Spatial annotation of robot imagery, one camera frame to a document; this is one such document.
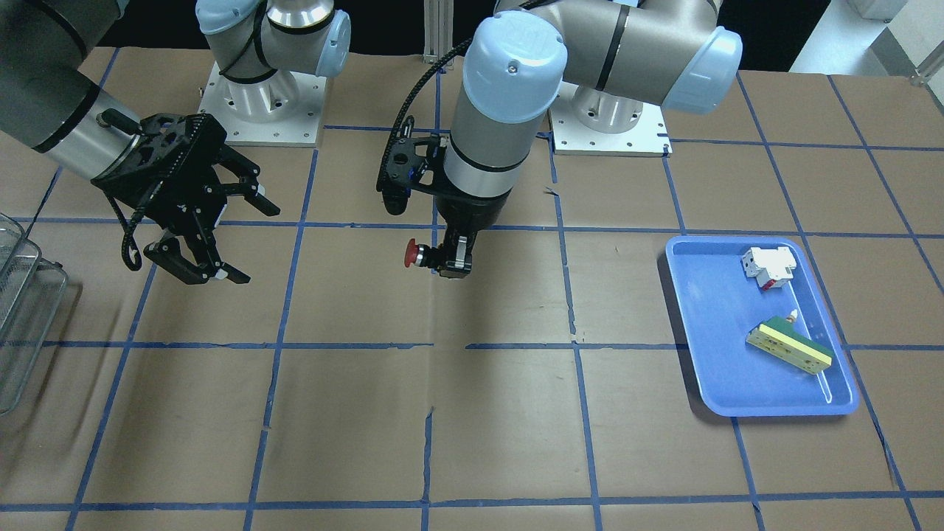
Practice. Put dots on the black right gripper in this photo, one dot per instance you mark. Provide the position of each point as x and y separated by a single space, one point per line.
179 198

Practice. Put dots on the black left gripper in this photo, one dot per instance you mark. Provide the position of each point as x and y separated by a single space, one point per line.
472 210

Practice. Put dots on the red emergency stop button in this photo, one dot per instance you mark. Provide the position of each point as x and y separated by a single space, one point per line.
416 254

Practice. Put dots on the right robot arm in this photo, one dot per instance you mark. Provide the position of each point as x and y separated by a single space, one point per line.
50 106

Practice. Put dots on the blue plastic tray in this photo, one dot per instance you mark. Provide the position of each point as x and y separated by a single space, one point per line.
719 305

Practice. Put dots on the white circuit breaker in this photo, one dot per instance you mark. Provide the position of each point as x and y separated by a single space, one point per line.
771 268

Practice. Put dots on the green yellow terminal block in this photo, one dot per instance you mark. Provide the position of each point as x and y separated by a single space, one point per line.
777 336

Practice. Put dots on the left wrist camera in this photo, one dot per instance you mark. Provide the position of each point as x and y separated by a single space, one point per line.
413 164

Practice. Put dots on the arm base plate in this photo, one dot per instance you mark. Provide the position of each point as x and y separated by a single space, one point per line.
587 122
273 61

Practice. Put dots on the aluminium frame post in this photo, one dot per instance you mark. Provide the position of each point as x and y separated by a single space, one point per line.
438 29

